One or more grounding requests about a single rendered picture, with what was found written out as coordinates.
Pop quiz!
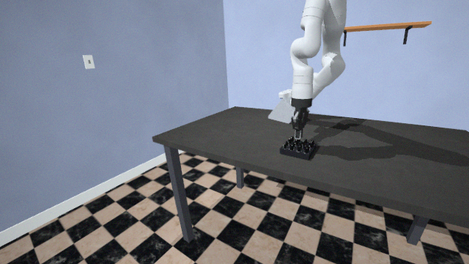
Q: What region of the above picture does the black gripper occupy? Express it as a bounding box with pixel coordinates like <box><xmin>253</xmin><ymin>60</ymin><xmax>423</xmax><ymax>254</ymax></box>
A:
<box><xmin>291</xmin><ymin>98</ymin><xmax>312</xmax><ymax>139</ymax></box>

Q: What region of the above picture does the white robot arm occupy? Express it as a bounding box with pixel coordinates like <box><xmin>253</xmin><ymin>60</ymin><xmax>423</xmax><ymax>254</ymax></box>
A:
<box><xmin>278</xmin><ymin>0</ymin><xmax>347</xmax><ymax>100</ymax></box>

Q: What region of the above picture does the black knob box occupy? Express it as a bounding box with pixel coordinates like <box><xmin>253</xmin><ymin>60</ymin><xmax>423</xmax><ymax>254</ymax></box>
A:
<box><xmin>280</xmin><ymin>136</ymin><xmax>317</xmax><ymax>160</ymax></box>

